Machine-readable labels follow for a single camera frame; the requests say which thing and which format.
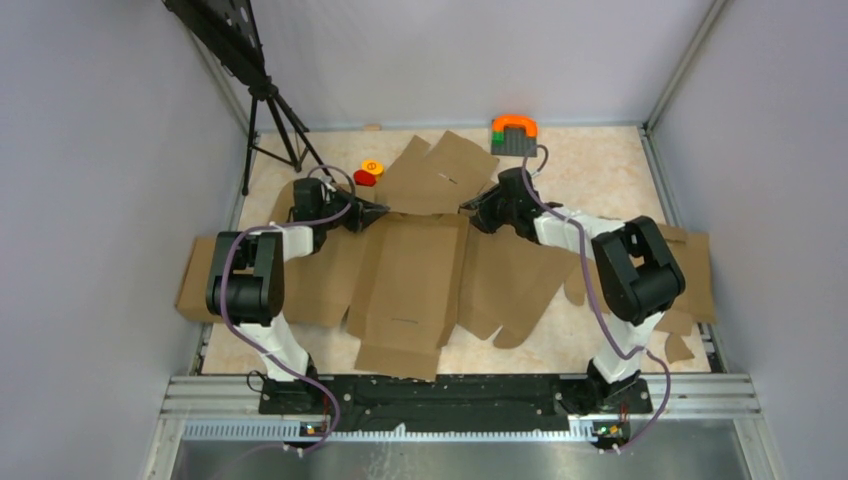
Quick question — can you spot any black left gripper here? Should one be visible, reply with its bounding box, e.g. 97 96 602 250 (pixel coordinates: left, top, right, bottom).
317 186 390 234

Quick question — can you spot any large cardboard box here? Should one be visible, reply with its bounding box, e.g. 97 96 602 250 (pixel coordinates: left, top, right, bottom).
283 180 578 380

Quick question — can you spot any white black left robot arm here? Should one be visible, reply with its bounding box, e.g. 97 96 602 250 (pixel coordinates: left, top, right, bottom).
205 177 390 414

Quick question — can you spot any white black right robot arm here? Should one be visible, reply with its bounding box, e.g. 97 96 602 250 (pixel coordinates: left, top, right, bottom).
460 167 686 412

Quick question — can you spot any folded brown cardboard box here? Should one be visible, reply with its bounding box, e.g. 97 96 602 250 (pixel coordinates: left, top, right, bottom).
175 236 222 323

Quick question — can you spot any small red toy piece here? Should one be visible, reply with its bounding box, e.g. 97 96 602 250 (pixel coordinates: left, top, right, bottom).
353 158 385 187

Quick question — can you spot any flat cardboard blank underneath left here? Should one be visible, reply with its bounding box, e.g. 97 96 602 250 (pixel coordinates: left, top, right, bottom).
374 131 499 215

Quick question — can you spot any orange green grey toy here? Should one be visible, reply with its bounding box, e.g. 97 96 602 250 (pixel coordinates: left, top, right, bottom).
490 114 539 158

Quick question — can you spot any black tripod stand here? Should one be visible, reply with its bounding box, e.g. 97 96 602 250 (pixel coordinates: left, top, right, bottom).
164 0 330 196

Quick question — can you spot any flat cardboard blank at right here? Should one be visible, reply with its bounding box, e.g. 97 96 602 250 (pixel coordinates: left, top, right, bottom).
562 224 716 367

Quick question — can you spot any aluminium frame rail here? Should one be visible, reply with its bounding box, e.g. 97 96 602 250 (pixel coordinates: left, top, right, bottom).
143 373 787 479

